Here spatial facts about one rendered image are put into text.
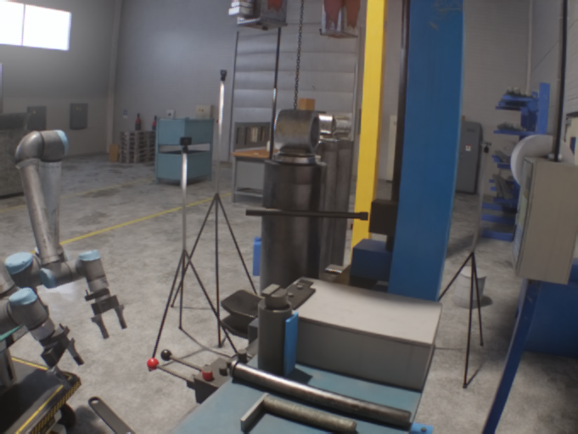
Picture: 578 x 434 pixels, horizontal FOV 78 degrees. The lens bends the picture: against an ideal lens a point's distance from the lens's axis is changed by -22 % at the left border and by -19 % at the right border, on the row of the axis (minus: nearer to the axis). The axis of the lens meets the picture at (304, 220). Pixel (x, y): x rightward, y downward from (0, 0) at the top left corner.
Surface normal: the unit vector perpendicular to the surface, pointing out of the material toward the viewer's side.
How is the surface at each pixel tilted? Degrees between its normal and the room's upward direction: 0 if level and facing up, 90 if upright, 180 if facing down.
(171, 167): 90
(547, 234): 90
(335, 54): 90
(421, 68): 90
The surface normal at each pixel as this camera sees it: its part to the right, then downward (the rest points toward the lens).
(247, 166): -0.40, 0.19
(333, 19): -0.69, 0.13
